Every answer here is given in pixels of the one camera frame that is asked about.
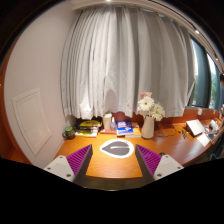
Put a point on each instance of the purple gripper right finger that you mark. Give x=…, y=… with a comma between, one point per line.
x=154, y=166

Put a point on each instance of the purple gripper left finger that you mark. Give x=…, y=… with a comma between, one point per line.
x=72, y=167

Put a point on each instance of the white grey mouse pad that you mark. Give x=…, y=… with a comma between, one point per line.
x=117, y=148

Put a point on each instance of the dark green mug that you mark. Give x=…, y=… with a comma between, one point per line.
x=69, y=133

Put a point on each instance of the white ceramic vase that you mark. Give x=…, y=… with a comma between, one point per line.
x=147, y=130

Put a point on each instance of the yellow snack bag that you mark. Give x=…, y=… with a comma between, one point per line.
x=89, y=124

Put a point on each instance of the small blue bottle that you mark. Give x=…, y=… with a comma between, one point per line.
x=113, y=124

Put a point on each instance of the white cylindrical container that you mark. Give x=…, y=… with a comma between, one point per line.
x=107, y=121

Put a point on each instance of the white pink flower bouquet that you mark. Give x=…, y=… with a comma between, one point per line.
x=147, y=107

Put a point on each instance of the white laptop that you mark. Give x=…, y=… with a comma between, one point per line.
x=195, y=127

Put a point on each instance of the white paper sheet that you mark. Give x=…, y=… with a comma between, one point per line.
x=203, y=139

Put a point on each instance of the white sheer curtain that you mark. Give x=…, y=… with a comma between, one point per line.
x=114, y=53

